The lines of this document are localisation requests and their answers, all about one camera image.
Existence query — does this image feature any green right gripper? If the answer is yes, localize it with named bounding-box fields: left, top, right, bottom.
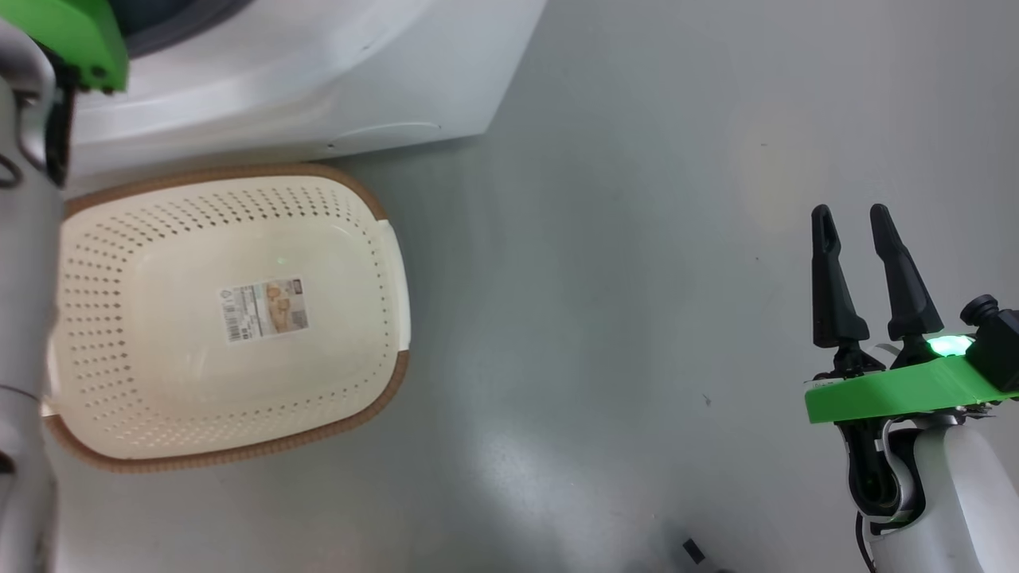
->
left=804, top=204, right=1019, bottom=424

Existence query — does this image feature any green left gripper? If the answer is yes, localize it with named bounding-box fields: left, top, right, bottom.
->
left=0, top=0, right=129, bottom=93

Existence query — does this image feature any grey rubber door gasket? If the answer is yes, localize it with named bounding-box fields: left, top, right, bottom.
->
left=110, top=0, right=256, bottom=58

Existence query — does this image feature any white washing machine body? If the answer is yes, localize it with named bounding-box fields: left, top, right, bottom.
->
left=68, top=0, right=549, bottom=182

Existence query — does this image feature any basket product label sticker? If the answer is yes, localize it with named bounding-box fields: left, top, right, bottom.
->
left=219, top=277, right=310, bottom=345

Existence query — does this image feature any cream laundry basket brown rim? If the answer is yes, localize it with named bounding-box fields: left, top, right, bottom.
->
left=44, top=163, right=412, bottom=474

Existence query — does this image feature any round white filter cover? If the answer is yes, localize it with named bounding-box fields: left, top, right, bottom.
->
left=329, top=121, right=442, bottom=150

